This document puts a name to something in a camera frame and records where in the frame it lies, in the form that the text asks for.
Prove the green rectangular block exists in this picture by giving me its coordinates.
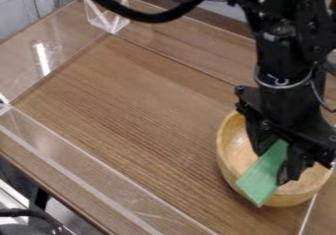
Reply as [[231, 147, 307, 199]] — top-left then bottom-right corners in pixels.
[[235, 140, 289, 207]]

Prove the brown wooden bowl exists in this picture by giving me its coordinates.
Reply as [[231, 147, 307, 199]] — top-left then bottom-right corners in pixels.
[[217, 111, 333, 207]]

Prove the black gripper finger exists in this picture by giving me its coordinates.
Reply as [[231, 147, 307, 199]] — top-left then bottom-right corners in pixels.
[[246, 120, 279, 156], [275, 144, 315, 185]]

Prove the clear acrylic tray wall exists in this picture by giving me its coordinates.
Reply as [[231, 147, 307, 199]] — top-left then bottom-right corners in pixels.
[[0, 102, 214, 235]]

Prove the clear acrylic corner bracket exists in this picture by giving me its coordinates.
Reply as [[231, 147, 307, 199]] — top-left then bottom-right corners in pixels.
[[83, 0, 130, 34]]

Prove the black table leg bracket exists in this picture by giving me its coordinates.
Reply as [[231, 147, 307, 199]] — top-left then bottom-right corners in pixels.
[[27, 188, 81, 235]]

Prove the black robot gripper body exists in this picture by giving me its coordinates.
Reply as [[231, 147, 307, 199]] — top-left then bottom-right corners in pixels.
[[235, 70, 336, 169]]

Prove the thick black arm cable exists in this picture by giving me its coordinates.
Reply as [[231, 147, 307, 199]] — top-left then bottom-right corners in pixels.
[[70, 0, 221, 25]]

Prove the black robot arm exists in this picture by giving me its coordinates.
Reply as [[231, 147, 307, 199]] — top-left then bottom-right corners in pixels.
[[226, 0, 336, 185]]

